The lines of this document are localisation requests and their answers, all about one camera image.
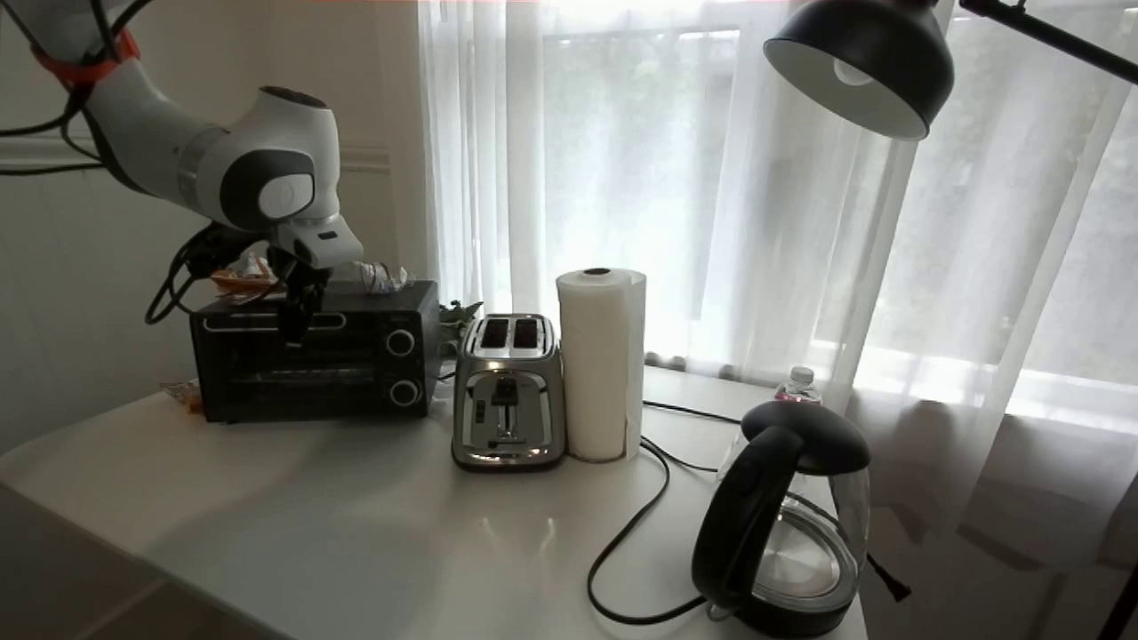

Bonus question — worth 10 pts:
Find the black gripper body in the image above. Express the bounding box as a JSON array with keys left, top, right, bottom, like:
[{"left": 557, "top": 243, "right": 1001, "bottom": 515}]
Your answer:
[{"left": 263, "top": 238, "right": 337, "bottom": 286}]

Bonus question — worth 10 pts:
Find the black glass oven door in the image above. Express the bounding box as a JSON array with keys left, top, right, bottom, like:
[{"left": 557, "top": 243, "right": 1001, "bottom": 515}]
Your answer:
[{"left": 192, "top": 304, "right": 387, "bottom": 418}]

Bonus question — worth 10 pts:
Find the black toaster oven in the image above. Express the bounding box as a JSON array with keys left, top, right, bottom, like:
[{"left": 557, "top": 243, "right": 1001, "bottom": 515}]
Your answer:
[{"left": 184, "top": 278, "right": 446, "bottom": 426}]

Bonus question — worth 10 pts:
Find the silver oven knob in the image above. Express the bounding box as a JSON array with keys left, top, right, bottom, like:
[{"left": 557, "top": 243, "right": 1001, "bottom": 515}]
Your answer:
[
  {"left": 381, "top": 323, "right": 419, "bottom": 362},
  {"left": 384, "top": 374, "right": 428, "bottom": 412}
]

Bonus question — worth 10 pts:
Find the white crumpled object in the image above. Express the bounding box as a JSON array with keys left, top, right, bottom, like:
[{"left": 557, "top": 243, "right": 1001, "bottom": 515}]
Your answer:
[{"left": 347, "top": 257, "right": 411, "bottom": 298}]

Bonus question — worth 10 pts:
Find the small orange object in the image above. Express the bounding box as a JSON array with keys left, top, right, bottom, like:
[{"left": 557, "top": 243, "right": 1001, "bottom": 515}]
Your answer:
[{"left": 164, "top": 380, "right": 209, "bottom": 418}]

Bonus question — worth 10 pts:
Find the small dark spiky object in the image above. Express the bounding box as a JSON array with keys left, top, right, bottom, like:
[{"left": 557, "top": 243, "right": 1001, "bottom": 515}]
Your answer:
[{"left": 433, "top": 296, "right": 486, "bottom": 357}]

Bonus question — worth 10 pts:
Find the chrome two-slot toaster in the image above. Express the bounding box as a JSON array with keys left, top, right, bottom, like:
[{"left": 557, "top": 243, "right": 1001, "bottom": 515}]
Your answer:
[{"left": 449, "top": 310, "right": 570, "bottom": 477}]

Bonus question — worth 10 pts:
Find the white paper towel roll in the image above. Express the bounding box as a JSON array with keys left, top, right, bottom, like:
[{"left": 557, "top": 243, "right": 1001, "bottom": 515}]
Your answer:
[{"left": 556, "top": 261, "right": 651, "bottom": 465}]

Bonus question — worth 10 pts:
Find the white sheer curtain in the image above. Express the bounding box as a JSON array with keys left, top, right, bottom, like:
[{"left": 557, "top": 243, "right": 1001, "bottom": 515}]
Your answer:
[{"left": 416, "top": 0, "right": 1138, "bottom": 640}]

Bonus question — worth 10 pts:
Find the white capped bottle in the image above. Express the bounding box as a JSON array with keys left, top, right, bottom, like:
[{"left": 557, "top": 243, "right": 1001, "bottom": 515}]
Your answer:
[{"left": 774, "top": 362, "right": 820, "bottom": 404}]

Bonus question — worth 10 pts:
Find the black glass electric kettle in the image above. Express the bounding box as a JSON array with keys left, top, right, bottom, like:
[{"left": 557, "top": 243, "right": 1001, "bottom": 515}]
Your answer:
[{"left": 691, "top": 393, "right": 874, "bottom": 640}]

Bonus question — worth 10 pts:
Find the black lamp shade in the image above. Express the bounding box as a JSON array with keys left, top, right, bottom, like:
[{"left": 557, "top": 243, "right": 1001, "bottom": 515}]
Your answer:
[{"left": 762, "top": 0, "right": 958, "bottom": 144}]

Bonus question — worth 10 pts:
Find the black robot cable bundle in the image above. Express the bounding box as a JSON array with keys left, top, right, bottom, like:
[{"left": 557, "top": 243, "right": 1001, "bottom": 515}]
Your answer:
[{"left": 0, "top": 0, "right": 278, "bottom": 327}]

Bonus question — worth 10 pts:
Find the red arm strap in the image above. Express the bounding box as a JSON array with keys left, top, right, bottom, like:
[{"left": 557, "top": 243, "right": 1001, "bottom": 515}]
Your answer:
[{"left": 31, "top": 28, "right": 144, "bottom": 92}]

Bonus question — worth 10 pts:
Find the black kettle power cable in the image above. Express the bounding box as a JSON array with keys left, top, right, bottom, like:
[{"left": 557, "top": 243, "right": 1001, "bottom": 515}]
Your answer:
[{"left": 582, "top": 432, "right": 716, "bottom": 629}]

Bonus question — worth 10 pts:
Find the thin black appliance cable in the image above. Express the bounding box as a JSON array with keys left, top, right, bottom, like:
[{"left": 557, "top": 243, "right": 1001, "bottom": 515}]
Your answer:
[{"left": 640, "top": 398, "right": 748, "bottom": 431}]

